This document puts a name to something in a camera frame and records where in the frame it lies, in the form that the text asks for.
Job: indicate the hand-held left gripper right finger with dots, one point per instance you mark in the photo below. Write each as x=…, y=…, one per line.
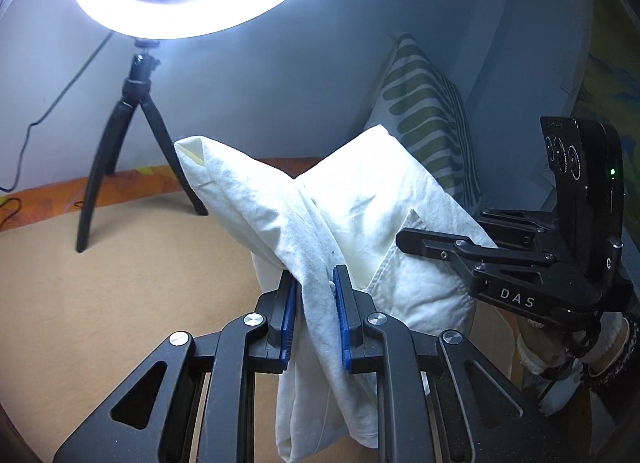
x=342, y=313

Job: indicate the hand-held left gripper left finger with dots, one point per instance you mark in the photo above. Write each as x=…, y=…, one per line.
x=286, y=313

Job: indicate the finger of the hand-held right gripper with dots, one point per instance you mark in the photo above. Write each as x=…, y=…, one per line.
x=440, y=249
x=520, y=228

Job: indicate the white shirt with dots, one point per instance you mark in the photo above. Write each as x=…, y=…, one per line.
x=350, y=203

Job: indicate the person's right hand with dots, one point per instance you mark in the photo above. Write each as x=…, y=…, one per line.
x=547, y=343

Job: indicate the green wavy patterned pillow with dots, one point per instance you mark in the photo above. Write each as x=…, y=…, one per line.
x=420, y=103

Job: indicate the yellow green picture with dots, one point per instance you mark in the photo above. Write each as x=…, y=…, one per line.
x=610, y=93

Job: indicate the black mini tripod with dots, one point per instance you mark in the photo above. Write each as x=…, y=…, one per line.
x=115, y=143

